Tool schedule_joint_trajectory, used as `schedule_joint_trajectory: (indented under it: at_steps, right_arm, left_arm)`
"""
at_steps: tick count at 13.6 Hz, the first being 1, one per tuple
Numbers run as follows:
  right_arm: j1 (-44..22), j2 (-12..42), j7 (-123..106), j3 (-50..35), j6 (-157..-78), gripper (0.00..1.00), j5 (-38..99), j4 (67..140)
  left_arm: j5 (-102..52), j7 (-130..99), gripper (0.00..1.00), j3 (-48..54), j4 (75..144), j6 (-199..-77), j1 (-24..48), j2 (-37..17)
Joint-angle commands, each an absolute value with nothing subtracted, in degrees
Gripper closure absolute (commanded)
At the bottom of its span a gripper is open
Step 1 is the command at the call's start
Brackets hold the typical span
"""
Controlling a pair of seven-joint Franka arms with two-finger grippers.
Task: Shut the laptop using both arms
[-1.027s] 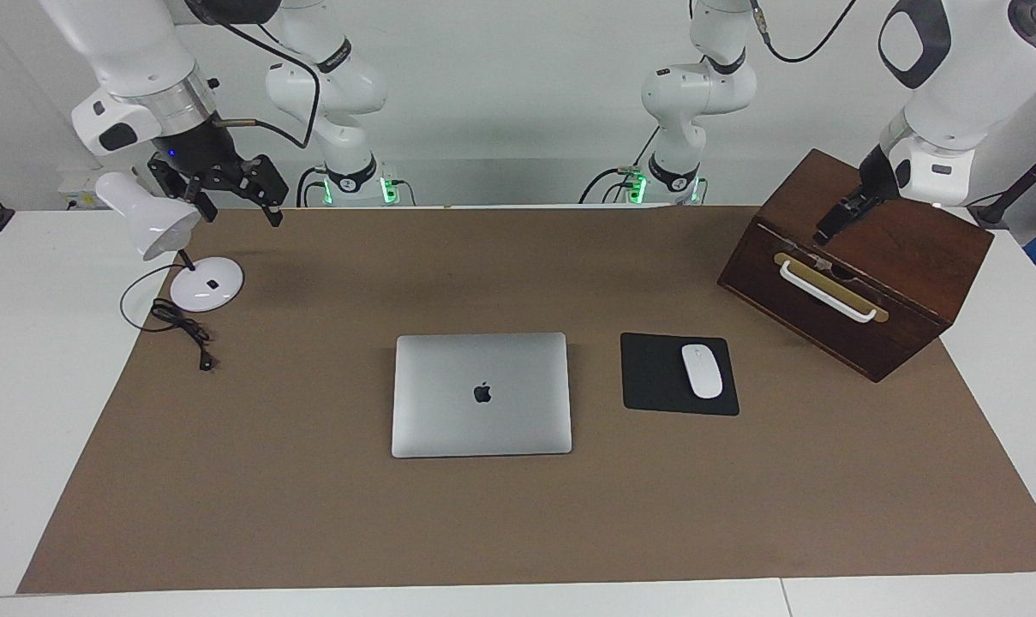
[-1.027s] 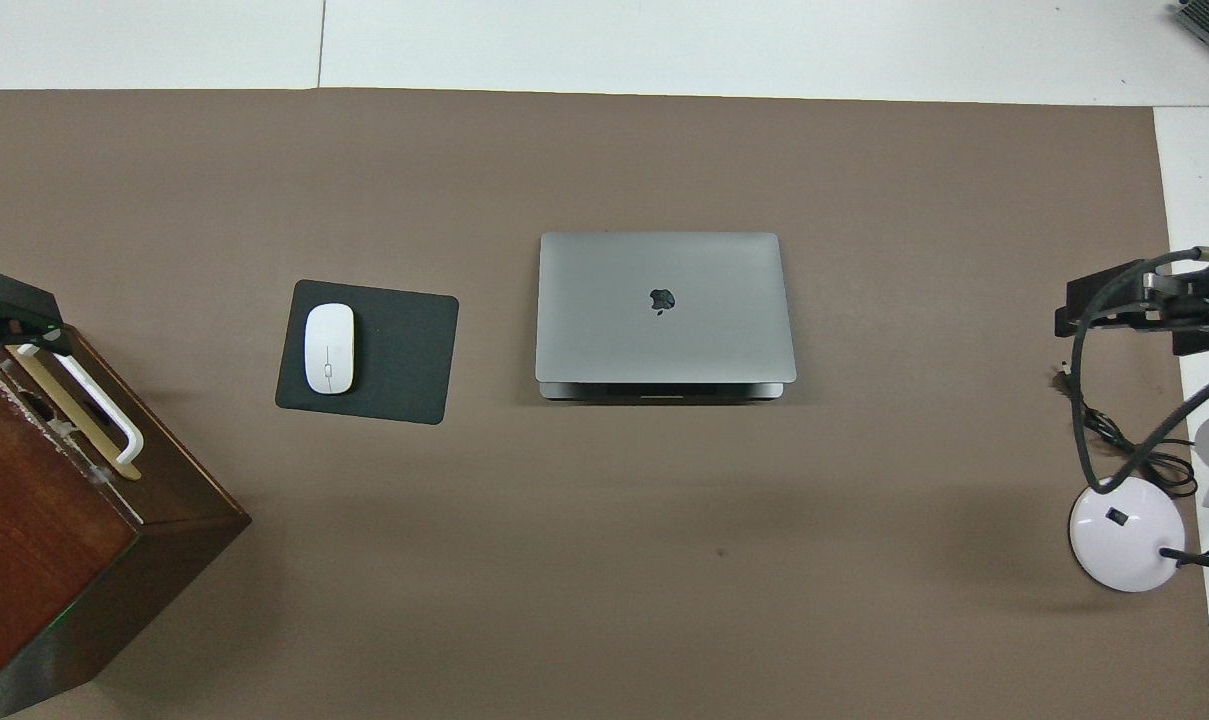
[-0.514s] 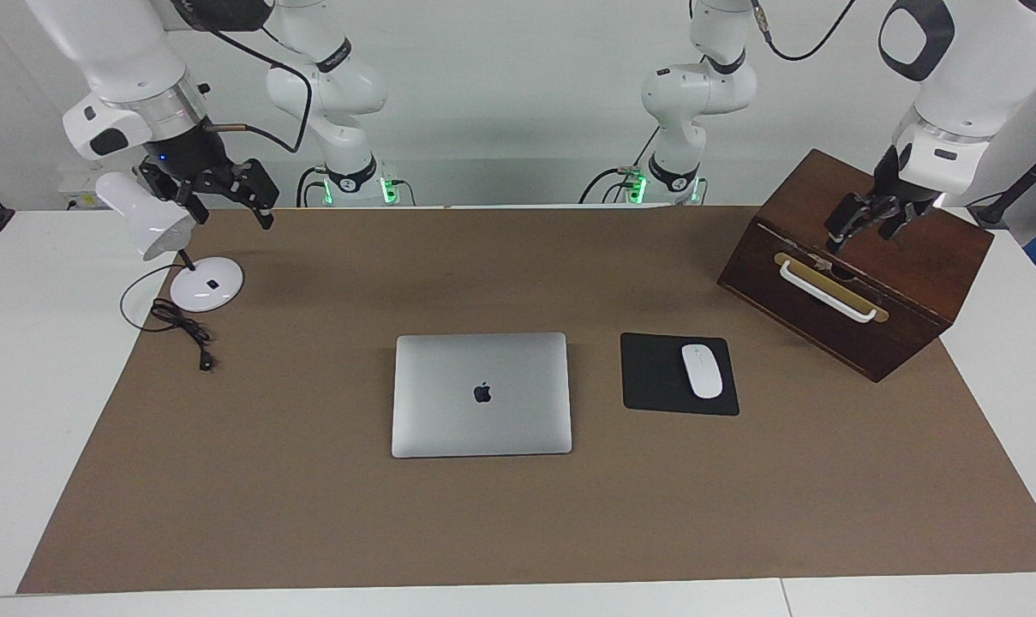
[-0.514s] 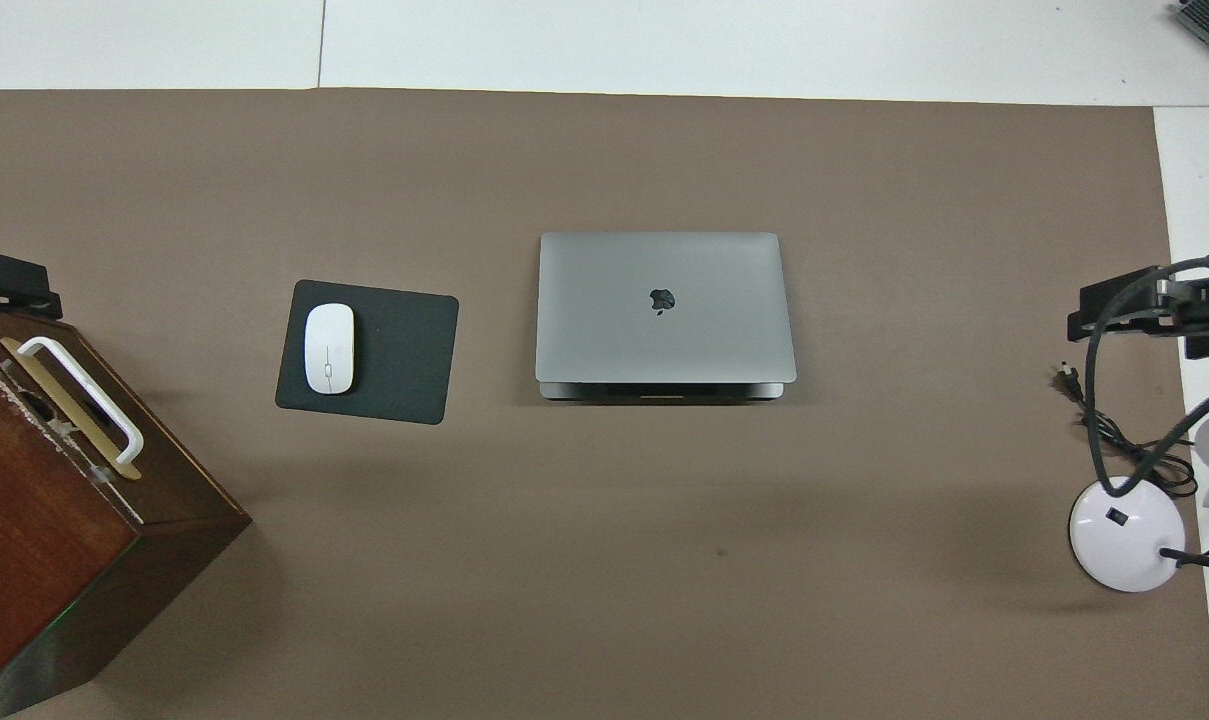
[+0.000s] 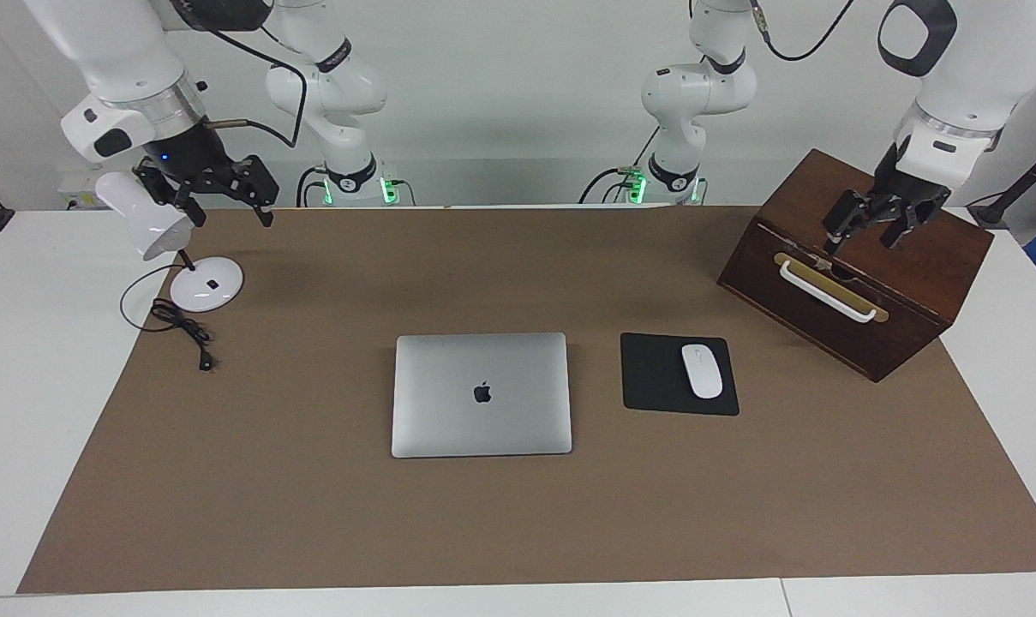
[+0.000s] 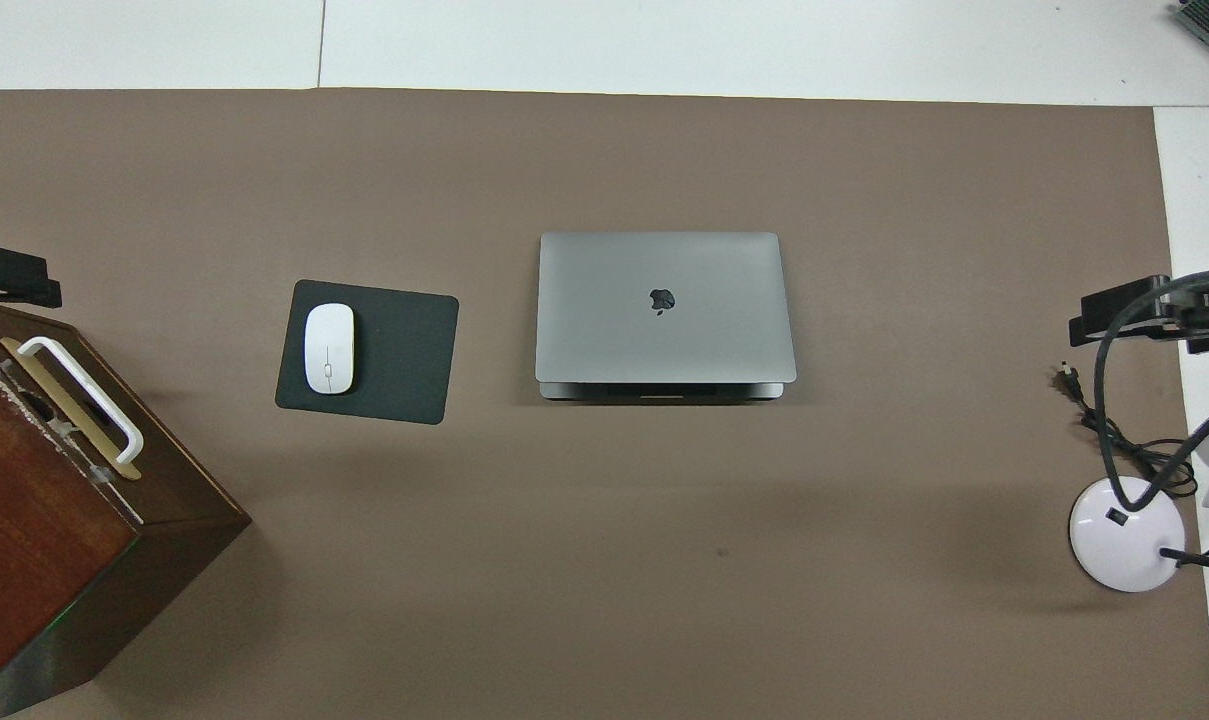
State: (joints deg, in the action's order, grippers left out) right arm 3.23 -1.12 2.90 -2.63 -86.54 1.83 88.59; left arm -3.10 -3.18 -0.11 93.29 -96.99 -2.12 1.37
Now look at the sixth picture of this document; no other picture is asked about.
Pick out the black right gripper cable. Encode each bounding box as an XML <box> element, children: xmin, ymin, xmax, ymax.
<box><xmin>1094</xmin><ymin>265</ymin><xmax>1209</xmax><ymax>513</ymax></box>

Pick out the black lamp power cable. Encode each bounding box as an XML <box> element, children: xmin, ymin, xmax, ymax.
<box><xmin>1052</xmin><ymin>363</ymin><xmax>1200</xmax><ymax>498</ymax></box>

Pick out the grey laptop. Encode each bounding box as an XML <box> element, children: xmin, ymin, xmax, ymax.
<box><xmin>534</xmin><ymin>232</ymin><xmax>798</xmax><ymax>403</ymax></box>

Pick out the white box handle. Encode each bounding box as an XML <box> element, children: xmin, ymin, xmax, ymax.
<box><xmin>17</xmin><ymin>337</ymin><xmax>145</xmax><ymax>467</ymax></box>

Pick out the white computer mouse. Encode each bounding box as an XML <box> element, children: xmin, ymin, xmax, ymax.
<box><xmin>304</xmin><ymin>303</ymin><xmax>356</xmax><ymax>395</ymax></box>

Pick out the white desk lamp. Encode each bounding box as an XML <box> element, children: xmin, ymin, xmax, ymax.
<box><xmin>1069</xmin><ymin>405</ymin><xmax>1209</xmax><ymax>593</ymax></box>

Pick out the black mouse pad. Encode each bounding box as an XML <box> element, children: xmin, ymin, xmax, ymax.
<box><xmin>275</xmin><ymin>280</ymin><xmax>460</xmax><ymax>426</ymax></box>

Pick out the brown table mat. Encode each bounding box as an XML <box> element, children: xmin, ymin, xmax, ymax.
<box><xmin>0</xmin><ymin>88</ymin><xmax>1209</xmax><ymax>720</ymax></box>

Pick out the dark brown wooden box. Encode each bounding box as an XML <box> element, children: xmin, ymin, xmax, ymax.
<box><xmin>0</xmin><ymin>300</ymin><xmax>253</xmax><ymax>719</ymax></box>

